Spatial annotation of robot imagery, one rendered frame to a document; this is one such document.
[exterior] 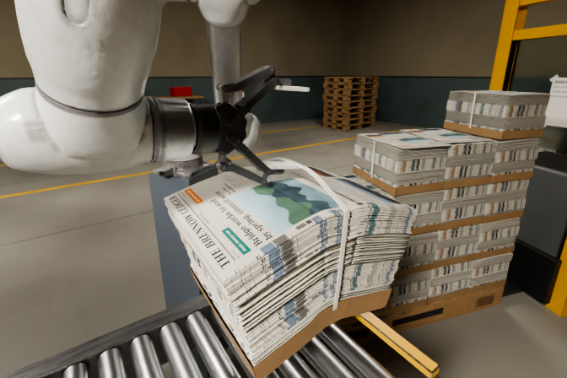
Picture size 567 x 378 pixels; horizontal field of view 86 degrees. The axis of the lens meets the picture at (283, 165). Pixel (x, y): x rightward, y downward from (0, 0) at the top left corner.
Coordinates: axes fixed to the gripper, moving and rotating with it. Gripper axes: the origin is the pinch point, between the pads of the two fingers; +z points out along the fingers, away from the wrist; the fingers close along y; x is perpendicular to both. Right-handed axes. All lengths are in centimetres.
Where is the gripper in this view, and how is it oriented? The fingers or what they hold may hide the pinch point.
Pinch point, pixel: (296, 126)
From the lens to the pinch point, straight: 57.5
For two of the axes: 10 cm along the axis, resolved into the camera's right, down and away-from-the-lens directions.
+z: 8.1, -0.9, 5.7
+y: -0.8, 9.6, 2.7
